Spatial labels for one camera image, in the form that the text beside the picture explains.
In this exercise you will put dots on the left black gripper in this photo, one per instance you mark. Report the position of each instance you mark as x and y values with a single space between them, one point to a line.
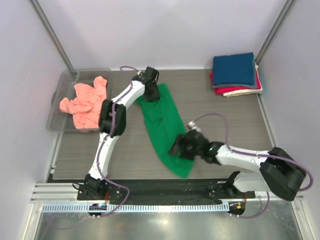
152 93

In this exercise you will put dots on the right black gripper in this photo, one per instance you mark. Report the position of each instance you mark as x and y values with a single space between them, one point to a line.
180 146

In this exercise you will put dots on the green t shirt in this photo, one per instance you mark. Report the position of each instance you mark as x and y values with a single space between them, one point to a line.
163 123

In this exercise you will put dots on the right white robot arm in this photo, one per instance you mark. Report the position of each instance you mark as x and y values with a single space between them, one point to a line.
269 171

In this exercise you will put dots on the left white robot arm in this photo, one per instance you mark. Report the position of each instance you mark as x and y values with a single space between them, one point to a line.
112 124

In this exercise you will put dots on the salmon pink t shirt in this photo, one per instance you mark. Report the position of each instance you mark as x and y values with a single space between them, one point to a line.
85 108

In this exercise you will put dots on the folded red t shirt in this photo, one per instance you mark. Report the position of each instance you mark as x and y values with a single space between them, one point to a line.
223 90

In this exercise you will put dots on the folded blue t shirt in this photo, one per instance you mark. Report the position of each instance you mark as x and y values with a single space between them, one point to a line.
229 59

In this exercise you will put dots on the folded cream t shirt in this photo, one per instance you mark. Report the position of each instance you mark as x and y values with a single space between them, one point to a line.
257 90

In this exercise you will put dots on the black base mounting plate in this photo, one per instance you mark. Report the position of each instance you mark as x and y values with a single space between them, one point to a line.
161 191

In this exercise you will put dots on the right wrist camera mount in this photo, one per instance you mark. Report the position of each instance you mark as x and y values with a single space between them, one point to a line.
193 127

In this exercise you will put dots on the left corner aluminium post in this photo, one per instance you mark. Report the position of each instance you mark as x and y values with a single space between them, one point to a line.
52 35

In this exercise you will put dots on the corner aluminium post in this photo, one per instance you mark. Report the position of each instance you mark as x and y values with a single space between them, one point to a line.
279 21
52 35

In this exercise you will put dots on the aluminium extrusion rail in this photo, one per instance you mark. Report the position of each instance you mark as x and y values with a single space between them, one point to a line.
65 193

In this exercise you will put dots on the slotted cable duct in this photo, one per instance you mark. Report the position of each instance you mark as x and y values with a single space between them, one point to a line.
105 208

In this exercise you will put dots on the right corner aluminium post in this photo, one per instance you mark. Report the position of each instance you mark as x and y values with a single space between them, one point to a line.
279 21

